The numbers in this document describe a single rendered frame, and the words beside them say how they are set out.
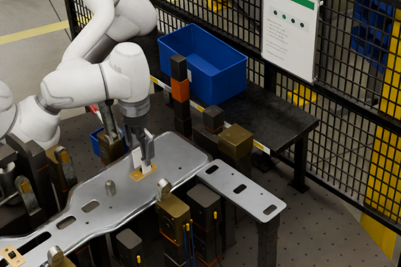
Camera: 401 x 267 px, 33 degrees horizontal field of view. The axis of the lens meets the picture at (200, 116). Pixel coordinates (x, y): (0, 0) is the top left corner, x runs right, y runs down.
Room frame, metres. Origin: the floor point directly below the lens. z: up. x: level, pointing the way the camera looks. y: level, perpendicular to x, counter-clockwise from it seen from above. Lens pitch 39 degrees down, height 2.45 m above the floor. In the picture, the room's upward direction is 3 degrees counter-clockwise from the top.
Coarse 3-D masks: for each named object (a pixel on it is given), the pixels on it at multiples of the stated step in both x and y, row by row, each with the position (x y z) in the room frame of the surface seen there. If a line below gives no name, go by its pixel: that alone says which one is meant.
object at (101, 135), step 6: (102, 132) 1.66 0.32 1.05; (102, 138) 1.63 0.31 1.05; (102, 144) 1.63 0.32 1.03; (108, 144) 1.61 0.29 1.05; (114, 144) 1.62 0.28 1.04; (120, 144) 1.63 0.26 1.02; (102, 150) 1.64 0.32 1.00; (108, 150) 1.61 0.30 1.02; (114, 150) 1.62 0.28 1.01; (120, 150) 1.63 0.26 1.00; (102, 156) 1.64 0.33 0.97; (108, 156) 1.61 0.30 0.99; (114, 156) 1.61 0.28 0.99; (120, 156) 1.63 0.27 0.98; (102, 162) 1.65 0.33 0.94; (108, 162) 1.62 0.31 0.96
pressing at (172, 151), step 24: (168, 144) 1.65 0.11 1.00; (192, 144) 1.64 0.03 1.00; (120, 168) 1.55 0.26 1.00; (168, 168) 1.53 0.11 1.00; (192, 168) 1.53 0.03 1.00; (72, 192) 1.45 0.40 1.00; (96, 192) 1.45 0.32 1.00; (120, 192) 1.44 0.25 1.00; (144, 192) 1.44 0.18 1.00; (72, 216) 1.36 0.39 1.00; (96, 216) 1.35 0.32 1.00; (120, 216) 1.34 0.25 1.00; (0, 240) 1.28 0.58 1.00; (24, 240) 1.27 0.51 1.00; (48, 240) 1.27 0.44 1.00; (72, 240) 1.26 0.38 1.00; (24, 264) 1.19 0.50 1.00
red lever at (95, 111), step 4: (92, 104) 1.70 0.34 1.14; (92, 108) 1.69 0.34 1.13; (96, 108) 1.69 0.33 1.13; (92, 112) 1.68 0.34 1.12; (96, 112) 1.68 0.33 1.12; (96, 116) 1.68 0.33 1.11; (100, 116) 1.67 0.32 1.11; (100, 120) 1.66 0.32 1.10; (112, 132) 1.63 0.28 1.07; (112, 136) 1.62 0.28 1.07
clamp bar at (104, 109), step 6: (102, 102) 1.63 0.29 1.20; (108, 102) 1.61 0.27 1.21; (102, 108) 1.62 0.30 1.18; (108, 108) 1.65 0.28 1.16; (102, 114) 1.63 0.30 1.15; (108, 114) 1.64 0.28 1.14; (114, 114) 1.64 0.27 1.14; (108, 120) 1.63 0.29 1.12; (114, 120) 1.64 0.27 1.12; (108, 126) 1.62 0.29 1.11; (114, 126) 1.64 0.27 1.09; (108, 132) 1.62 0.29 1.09; (120, 138) 1.63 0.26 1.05
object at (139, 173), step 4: (152, 164) 1.55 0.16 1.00; (140, 168) 1.53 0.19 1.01; (152, 168) 1.54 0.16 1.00; (156, 168) 1.54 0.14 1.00; (132, 172) 1.52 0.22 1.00; (136, 172) 1.52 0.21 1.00; (140, 172) 1.52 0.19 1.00; (132, 176) 1.50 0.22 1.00; (140, 176) 1.50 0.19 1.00; (136, 180) 1.49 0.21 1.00
